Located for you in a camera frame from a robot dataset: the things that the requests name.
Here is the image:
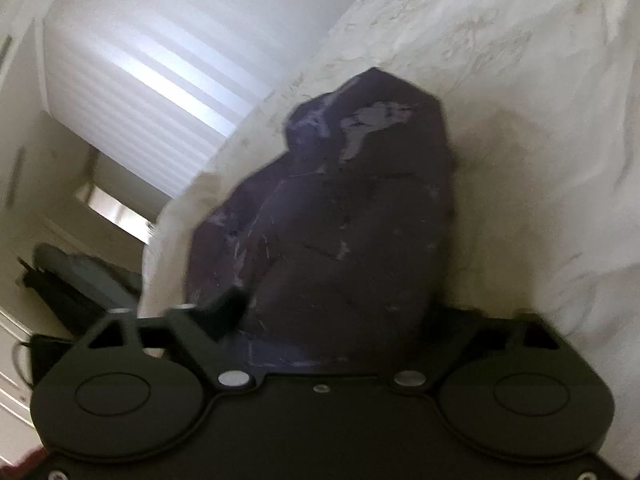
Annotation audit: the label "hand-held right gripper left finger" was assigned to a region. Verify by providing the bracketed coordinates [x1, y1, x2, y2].
[86, 289, 257, 391]

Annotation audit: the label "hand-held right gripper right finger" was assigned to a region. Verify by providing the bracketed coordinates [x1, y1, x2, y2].
[390, 307, 562, 390]

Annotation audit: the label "purple patterned garment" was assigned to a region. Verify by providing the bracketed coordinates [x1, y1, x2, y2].
[184, 66, 457, 377]

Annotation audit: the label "black bag on floor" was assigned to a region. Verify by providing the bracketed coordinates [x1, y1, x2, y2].
[17, 242, 143, 341]

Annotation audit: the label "white bed cover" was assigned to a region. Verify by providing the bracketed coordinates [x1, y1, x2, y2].
[137, 0, 640, 411]

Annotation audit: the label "white drawer cabinet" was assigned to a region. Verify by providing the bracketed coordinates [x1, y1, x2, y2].
[0, 305, 43, 431]

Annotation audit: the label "white window blinds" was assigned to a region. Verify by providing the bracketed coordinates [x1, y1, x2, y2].
[44, 0, 353, 200]

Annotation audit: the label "dark red cloth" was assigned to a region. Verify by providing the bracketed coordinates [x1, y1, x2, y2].
[0, 447, 48, 480]

